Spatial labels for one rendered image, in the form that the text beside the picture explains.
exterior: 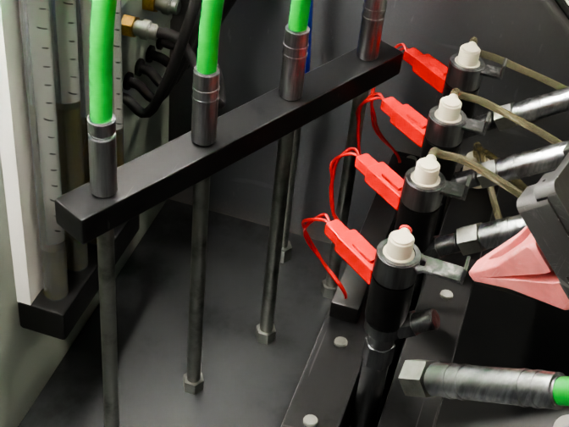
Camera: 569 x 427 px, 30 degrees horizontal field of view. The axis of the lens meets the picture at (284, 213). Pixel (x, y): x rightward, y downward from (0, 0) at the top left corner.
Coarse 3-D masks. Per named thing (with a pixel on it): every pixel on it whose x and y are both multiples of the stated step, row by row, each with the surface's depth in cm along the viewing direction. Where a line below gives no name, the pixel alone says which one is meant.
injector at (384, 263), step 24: (384, 240) 67; (384, 264) 65; (408, 264) 65; (384, 288) 66; (408, 288) 66; (384, 312) 67; (408, 312) 69; (432, 312) 68; (384, 336) 69; (408, 336) 69; (384, 360) 71; (360, 384) 74; (360, 408) 75
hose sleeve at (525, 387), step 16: (432, 368) 56; (448, 368) 55; (464, 368) 55; (480, 368) 54; (496, 368) 53; (432, 384) 56; (448, 384) 55; (464, 384) 54; (480, 384) 53; (496, 384) 53; (512, 384) 52; (528, 384) 51; (544, 384) 50; (464, 400) 55; (480, 400) 54; (496, 400) 53; (512, 400) 52; (528, 400) 51; (544, 400) 50
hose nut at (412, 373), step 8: (408, 360) 57; (416, 360) 57; (424, 360) 57; (432, 360) 57; (408, 368) 57; (416, 368) 57; (424, 368) 56; (400, 376) 57; (408, 376) 57; (416, 376) 56; (408, 384) 57; (416, 384) 56; (408, 392) 57; (416, 392) 57; (424, 392) 56
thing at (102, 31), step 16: (96, 0) 60; (112, 0) 60; (96, 16) 61; (112, 16) 61; (96, 32) 62; (112, 32) 62; (96, 48) 63; (112, 48) 63; (96, 64) 63; (112, 64) 64; (96, 80) 64; (112, 80) 65; (96, 96) 65; (112, 96) 66; (96, 112) 66; (112, 112) 66; (96, 128) 66; (112, 128) 67; (560, 384) 50; (560, 400) 50
